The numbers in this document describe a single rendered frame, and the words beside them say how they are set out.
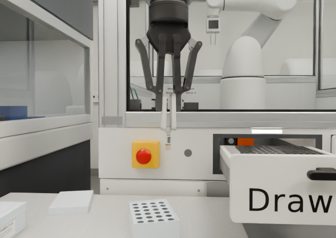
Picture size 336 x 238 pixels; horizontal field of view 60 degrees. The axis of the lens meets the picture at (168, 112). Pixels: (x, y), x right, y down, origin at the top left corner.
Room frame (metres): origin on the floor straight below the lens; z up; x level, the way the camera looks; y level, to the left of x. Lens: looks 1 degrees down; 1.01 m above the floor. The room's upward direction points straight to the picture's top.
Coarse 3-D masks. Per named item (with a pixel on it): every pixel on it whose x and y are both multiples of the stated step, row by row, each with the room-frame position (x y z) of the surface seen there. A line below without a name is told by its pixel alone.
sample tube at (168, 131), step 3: (168, 126) 0.56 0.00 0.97; (168, 129) 0.56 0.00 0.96; (165, 132) 0.56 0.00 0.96; (168, 132) 0.56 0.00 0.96; (165, 135) 0.56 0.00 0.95; (168, 135) 0.56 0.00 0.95; (165, 138) 0.56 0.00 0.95; (168, 138) 0.56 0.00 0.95; (165, 141) 0.56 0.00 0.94; (168, 141) 0.56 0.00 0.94; (165, 144) 0.56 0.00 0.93; (168, 144) 0.56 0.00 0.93; (165, 147) 0.56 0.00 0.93; (168, 147) 0.56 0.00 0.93
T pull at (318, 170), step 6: (318, 168) 0.45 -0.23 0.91; (324, 168) 0.45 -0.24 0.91; (330, 168) 0.45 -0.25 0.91; (306, 174) 0.43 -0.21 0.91; (312, 174) 0.42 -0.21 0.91; (318, 174) 0.42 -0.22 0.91; (324, 174) 0.42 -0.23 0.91; (330, 174) 0.42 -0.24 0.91; (318, 180) 0.42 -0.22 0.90; (324, 180) 0.42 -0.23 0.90; (330, 180) 0.42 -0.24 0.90
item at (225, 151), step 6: (222, 150) 0.74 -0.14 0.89; (228, 150) 0.82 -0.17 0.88; (234, 150) 0.81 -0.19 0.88; (318, 150) 0.73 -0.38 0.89; (222, 156) 0.74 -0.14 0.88; (228, 156) 0.65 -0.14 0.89; (222, 162) 0.72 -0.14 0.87; (228, 162) 0.63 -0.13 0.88; (222, 168) 0.72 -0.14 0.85; (228, 168) 0.62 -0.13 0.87; (228, 174) 0.61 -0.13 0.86; (228, 180) 0.61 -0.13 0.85
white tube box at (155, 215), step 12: (132, 204) 0.62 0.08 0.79; (144, 204) 0.63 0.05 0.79; (156, 204) 0.62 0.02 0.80; (168, 204) 0.61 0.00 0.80; (132, 216) 0.55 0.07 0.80; (144, 216) 0.55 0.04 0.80; (156, 216) 0.56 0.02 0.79; (168, 216) 0.56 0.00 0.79; (132, 228) 0.53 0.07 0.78; (144, 228) 0.51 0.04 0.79; (156, 228) 0.52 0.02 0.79; (168, 228) 0.52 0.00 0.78
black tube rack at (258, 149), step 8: (240, 152) 0.70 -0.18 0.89; (248, 152) 0.67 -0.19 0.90; (256, 152) 0.67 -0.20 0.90; (264, 152) 0.67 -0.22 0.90; (272, 152) 0.67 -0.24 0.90; (280, 152) 0.67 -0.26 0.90; (288, 152) 0.67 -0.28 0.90; (296, 152) 0.67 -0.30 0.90; (304, 152) 0.68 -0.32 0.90; (312, 152) 0.67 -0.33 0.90
